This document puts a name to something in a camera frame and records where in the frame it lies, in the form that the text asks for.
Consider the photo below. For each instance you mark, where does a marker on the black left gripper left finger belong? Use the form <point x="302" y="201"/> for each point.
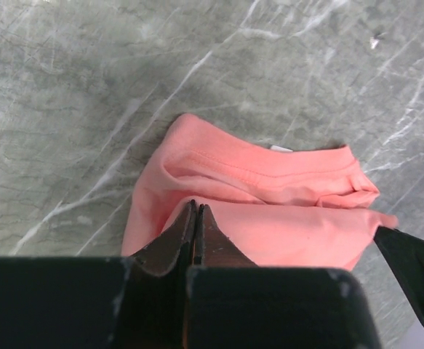
<point x="100" y="302"/>

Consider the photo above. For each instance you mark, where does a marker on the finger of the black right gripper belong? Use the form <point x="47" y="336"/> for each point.
<point x="404" y="254"/>

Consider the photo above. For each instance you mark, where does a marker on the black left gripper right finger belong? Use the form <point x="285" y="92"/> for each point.
<point x="233" y="303"/>

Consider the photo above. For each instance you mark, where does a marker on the salmon pink t-shirt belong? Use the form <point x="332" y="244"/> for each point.
<point x="280" y="208"/>

